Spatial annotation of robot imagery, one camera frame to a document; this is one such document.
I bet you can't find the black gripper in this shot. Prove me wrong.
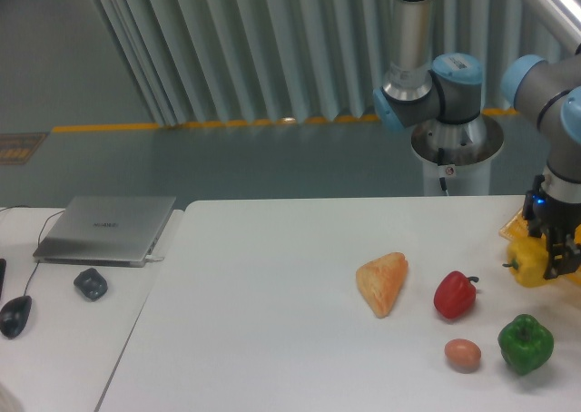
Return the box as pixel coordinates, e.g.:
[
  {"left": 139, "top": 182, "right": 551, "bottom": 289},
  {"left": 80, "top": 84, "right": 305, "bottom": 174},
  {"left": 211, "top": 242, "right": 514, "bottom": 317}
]
[{"left": 522, "top": 191, "right": 580, "bottom": 280}]

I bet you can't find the silver laptop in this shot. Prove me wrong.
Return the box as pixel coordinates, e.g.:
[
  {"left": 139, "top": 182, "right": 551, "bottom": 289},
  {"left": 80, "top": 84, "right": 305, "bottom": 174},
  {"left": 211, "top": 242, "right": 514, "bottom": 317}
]
[{"left": 34, "top": 196, "right": 175, "bottom": 268}]

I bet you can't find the black computer mouse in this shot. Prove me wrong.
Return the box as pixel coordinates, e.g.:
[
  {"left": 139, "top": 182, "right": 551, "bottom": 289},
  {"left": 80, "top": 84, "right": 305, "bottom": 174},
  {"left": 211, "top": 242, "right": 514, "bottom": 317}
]
[{"left": 1, "top": 295, "right": 33, "bottom": 339}]

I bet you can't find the yellow bell pepper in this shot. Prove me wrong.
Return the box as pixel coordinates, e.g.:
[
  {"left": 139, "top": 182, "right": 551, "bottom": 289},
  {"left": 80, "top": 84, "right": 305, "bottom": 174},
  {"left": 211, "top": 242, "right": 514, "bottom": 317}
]
[{"left": 503, "top": 237, "right": 548, "bottom": 288}]

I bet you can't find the red bell pepper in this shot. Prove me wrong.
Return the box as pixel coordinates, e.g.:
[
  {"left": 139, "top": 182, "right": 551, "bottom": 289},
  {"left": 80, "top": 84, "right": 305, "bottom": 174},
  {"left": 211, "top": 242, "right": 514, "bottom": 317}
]
[{"left": 433, "top": 270, "right": 479, "bottom": 320}]

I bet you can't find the black mouse cable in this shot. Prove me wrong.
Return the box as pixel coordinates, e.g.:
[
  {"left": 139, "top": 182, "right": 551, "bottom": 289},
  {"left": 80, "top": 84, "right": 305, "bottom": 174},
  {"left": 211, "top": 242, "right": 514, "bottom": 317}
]
[{"left": 0, "top": 205, "right": 67, "bottom": 299}]

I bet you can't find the black keyboard edge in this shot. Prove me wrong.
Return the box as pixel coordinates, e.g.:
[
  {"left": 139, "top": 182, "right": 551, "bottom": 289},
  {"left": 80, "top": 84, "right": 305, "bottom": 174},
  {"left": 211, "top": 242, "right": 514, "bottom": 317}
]
[{"left": 0, "top": 258, "right": 7, "bottom": 299}]

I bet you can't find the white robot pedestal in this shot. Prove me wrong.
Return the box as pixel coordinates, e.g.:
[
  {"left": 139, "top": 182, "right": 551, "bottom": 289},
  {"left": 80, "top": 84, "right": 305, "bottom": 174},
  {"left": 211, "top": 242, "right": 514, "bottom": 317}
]
[{"left": 411, "top": 115, "right": 504, "bottom": 196}]

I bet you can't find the black power adapter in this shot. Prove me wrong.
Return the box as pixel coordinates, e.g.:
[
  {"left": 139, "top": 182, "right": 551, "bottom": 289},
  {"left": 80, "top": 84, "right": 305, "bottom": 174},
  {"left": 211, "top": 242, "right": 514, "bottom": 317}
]
[{"left": 74, "top": 268, "right": 108, "bottom": 301}]

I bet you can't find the brown egg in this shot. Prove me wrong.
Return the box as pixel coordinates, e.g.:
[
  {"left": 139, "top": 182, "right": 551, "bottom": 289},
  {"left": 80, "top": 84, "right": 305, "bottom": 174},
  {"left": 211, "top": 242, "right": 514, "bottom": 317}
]
[{"left": 444, "top": 338, "right": 481, "bottom": 371}]

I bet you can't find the yellow plastic basket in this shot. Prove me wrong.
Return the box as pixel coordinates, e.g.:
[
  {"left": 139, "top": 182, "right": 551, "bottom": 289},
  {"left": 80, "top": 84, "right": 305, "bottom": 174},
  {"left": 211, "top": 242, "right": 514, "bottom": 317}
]
[{"left": 498, "top": 208, "right": 580, "bottom": 286}]

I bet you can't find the green bell pepper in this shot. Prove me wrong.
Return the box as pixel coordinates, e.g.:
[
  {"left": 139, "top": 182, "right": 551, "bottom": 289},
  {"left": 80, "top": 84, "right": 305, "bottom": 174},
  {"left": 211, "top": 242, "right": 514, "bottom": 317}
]
[{"left": 497, "top": 314, "right": 555, "bottom": 376}]

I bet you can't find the orange triangular bread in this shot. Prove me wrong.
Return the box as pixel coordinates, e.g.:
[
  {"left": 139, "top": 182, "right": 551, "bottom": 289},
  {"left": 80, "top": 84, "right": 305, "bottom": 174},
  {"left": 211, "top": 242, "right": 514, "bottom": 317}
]
[{"left": 355, "top": 252, "right": 409, "bottom": 319}]

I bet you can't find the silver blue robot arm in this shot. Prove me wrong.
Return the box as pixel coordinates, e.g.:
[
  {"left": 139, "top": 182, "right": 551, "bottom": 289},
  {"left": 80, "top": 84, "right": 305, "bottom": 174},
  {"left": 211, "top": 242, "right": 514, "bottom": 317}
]
[{"left": 373, "top": 0, "right": 580, "bottom": 281}]

